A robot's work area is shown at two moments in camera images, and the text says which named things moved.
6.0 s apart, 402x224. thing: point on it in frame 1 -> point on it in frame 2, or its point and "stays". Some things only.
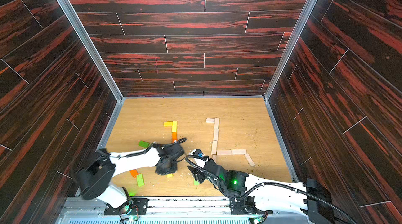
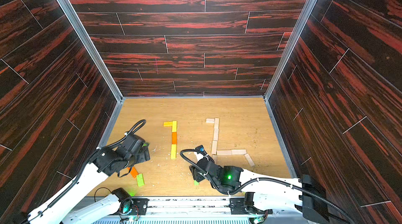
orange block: (134, 172) stays
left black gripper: (163, 171) -> (145, 154)
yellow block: (174, 126) stays
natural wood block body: (214, 147) stays
